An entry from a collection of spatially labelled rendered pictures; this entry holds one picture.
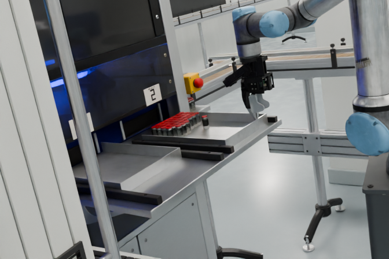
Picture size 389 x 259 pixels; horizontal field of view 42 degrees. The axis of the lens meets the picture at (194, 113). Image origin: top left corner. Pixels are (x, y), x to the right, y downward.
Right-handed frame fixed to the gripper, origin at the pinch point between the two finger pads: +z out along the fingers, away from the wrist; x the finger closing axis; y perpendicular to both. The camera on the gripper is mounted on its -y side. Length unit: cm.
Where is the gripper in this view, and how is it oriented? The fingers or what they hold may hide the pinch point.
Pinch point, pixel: (253, 116)
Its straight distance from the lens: 166.6
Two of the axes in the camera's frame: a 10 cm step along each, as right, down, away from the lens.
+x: 5.8, -3.1, 7.6
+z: 1.8, 9.5, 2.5
